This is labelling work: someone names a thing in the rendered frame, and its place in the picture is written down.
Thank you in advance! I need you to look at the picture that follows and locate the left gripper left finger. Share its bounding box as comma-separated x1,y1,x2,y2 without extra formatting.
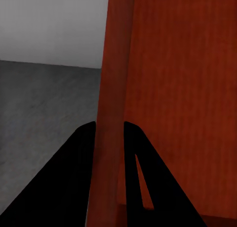
0,121,96,227

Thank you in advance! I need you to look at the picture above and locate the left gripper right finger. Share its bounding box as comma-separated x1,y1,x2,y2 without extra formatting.
123,121,207,227

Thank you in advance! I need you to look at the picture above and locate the storage box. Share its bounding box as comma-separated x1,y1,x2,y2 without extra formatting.
86,0,237,227

